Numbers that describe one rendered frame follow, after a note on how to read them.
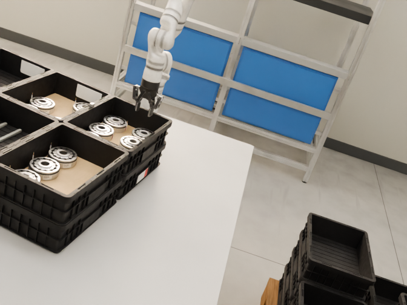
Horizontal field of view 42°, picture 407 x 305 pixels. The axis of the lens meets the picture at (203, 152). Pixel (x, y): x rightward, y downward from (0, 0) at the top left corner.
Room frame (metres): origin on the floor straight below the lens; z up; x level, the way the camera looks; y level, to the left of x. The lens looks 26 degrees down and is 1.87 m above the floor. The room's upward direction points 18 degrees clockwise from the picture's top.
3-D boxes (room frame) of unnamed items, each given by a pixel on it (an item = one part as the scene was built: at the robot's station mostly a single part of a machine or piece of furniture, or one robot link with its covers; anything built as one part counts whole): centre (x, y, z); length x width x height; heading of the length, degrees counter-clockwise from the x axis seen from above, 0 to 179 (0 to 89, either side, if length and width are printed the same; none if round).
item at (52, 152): (1.66, 0.48, 0.86); 0.10 x 0.10 x 0.01
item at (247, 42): (3.87, 0.00, 0.91); 1.70 x 0.10 x 0.05; 87
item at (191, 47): (3.86, 0.40, 0.60); 0.72 x 0.03 x 0.56; 87
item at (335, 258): (2.09, -0.72, 0.37); 0.40 x 0.30 x 0.45; 177
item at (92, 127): (1.95, 0.43, 0.86); 0.10 x 0.10 x 0.01
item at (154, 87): (2.03, 0.29, 1.06); 0.08 x 0.08 x 0.09
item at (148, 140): (1.93, 0.35, 0.92); 0.40 x 0.30 x 0.02; 167
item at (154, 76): (2.05, 0.28, 1.13); 0.11 x 0.09 x 0.06; 162
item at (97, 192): (1.54, 0.44, 0.87); 0.40 x 0.30 x 0.11; 167
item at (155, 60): (2.03, 0.30, 1.23); 0.09 x 0.07 x 0.15; 85
